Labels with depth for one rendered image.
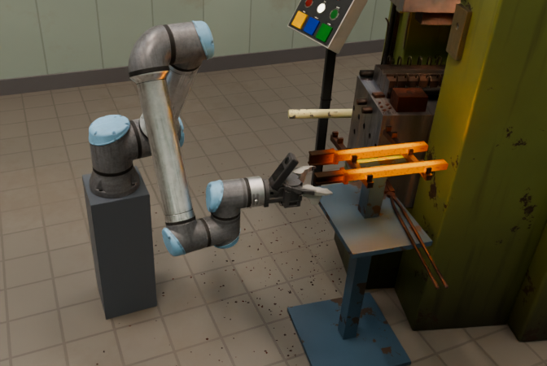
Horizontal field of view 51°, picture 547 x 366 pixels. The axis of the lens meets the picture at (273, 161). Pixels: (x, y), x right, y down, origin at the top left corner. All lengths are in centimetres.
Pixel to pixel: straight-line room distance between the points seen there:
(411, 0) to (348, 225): 86
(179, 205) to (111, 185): 59
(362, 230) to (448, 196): 36
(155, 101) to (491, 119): 112
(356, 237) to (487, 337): 96
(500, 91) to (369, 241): 66
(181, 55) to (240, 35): 314
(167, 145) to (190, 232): 26
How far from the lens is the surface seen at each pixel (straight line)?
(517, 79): 205
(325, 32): 274
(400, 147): 200
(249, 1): 476
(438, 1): 229
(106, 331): 258
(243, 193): 169
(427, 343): 262
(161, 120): 166
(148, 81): 167
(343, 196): 218
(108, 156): 217
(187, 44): 170
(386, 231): 205
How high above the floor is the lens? 189
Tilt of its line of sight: 32 degrees down
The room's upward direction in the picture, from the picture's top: 4 degrees clockwise
